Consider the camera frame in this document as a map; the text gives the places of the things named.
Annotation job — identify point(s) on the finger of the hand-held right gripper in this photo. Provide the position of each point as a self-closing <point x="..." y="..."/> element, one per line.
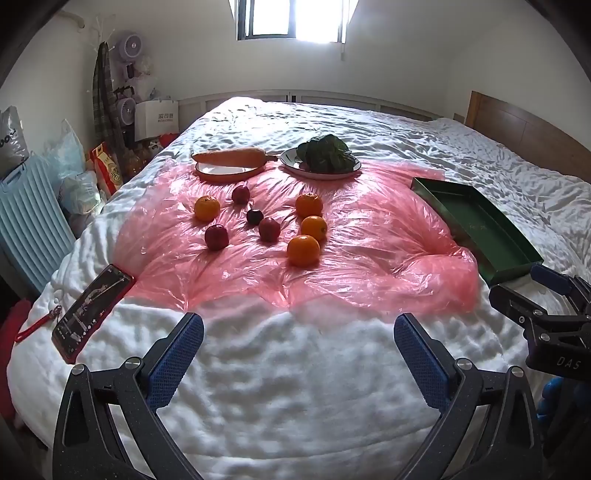
<point x="517" y="307"/>
<point x="551" y="278"/>

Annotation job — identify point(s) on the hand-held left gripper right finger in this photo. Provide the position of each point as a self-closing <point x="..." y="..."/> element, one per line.
<point x="420" y="362"/>

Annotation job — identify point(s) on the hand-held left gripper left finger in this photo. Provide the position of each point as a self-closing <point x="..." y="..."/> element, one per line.
<point x="178" y="357"/>

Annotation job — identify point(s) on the green metal tray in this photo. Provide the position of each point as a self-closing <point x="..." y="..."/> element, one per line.
<point x="480" y="226"/>

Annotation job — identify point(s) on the red apple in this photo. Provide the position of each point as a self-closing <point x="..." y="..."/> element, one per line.
<point x="216" y="237"/>
<point x="269" y="229"/>
<point x="240" y="194"/>

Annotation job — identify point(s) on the orange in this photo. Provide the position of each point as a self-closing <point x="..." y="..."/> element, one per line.
<point x="314" y="228"/>
<point x="207" y="208"/>
<point x="309" y="204"/>
<point x="303" y="250"/>

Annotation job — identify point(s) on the dark plum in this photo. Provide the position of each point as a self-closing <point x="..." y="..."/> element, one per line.
<point x="254" y="216"/>

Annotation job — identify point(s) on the person's right hand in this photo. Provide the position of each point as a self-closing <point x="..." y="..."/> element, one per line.
<point x="551" y="399"/>

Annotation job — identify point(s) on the smartphone in red case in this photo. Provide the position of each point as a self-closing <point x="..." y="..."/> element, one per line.
<point x="90" y="311"/>

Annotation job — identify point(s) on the pink plastic sheet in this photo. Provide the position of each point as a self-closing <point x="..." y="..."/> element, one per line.
<point x="369" y="240"/>

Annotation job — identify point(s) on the wooden headboard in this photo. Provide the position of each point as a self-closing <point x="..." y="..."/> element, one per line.
<point x="521" y="124"/>

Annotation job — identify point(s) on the red cloth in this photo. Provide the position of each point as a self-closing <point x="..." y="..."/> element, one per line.
<point x="11" y="350"/>

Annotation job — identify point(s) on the orange-rimmed plate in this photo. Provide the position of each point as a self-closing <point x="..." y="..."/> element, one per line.
<point x="221" y="174"/>

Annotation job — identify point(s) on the clear plastic bag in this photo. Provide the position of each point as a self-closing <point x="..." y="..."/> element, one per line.
<point x="81" y="191"/>

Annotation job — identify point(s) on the red and yellow food bag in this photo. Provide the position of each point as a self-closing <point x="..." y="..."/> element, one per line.
<point x="106" y="168"/>

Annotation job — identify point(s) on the light blue ribbed suitcase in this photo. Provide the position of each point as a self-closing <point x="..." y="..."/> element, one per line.
<point x="27" y="221"/>

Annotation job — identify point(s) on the carrot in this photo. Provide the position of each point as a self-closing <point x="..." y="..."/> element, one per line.
<point x="231" y="157"/>

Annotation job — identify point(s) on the white dark-rimmed plate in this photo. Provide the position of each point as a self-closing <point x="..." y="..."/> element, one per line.
<point x="288" y="161"/>

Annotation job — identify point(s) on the dark leafy greens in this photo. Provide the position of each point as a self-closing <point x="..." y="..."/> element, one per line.
<point x="325" y="152"/>

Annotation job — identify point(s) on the light blue plastic bag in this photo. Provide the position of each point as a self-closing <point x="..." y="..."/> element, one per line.
<point x="67" y="152"/>

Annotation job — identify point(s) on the white paper bag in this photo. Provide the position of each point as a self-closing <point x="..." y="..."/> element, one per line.
<point x="157" y="120"/>

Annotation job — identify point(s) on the small purple fan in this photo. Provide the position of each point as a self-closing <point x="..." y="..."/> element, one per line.
<point x="129" y="45"/>
<point x="125" y="110"/>

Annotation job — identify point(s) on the plaid scarf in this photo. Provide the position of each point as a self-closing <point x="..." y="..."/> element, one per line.
<point x="104" y="106"/>

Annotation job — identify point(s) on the grey printed bag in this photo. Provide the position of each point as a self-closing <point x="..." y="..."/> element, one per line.
<point x="11" y="138"/>

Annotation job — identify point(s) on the white coat rack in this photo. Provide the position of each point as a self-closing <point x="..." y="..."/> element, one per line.
<point x="98" y="27"/>

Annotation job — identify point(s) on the window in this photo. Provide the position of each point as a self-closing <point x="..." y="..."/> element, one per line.
<point x="295" y="21"/>

